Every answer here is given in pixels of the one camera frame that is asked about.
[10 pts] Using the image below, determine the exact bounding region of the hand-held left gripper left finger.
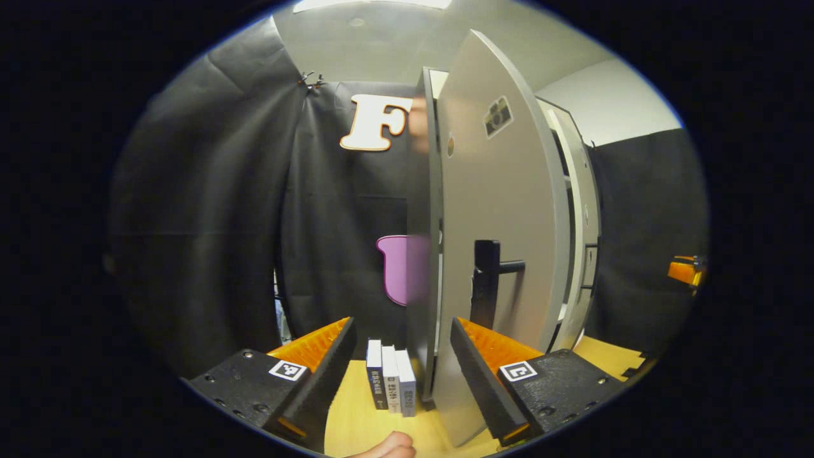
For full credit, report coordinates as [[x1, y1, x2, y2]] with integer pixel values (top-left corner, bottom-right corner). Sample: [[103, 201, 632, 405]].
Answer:
[[183, 316, 358, 454]]

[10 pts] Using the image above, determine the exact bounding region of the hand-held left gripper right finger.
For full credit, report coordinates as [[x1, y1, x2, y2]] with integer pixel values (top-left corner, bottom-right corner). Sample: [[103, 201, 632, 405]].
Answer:
[[450, 317, 627, 447]]

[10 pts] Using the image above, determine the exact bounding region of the white cabinet door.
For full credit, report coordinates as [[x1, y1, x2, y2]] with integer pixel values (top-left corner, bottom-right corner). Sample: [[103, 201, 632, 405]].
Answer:
[[407, 29, 571, 447], [563, 111, 602, 350]]

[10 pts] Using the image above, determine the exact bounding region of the black backdrop cloth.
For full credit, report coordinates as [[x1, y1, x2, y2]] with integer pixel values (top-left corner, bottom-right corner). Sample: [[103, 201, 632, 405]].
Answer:
[[105, 16, 710, 382]]

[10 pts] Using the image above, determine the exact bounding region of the ceiling light panel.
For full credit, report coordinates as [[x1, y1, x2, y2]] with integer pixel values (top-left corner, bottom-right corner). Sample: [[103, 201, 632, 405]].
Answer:
[[293, 0, 453, 13]]

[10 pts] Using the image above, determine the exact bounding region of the black door handle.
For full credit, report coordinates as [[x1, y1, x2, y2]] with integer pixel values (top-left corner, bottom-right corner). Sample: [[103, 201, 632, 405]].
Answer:
[[471, 240, 527, 330]]

